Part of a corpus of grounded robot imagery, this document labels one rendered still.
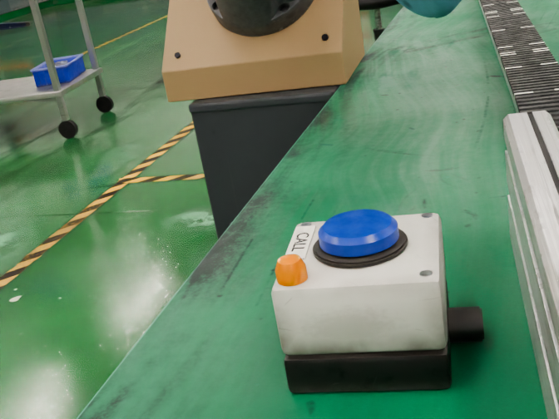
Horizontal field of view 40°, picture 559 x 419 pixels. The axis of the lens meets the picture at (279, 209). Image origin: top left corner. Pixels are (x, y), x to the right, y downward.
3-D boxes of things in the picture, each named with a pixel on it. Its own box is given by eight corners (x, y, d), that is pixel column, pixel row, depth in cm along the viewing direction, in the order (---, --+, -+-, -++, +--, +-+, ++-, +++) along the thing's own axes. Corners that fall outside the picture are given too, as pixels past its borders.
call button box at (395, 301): (311, 313, 46) (294, 215, 43) (480, 304, 43) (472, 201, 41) (288, 396, 38) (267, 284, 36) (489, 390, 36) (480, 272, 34)
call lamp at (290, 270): (279, 272, 38) (275, 250, 37) (309, 270, 37) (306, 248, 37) (274, 287, 36) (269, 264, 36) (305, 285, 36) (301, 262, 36)
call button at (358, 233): (327, 243, 41) (322, 209, 41) (403, 238, 41) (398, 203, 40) (317, 278, 38) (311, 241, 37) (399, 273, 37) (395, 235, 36)
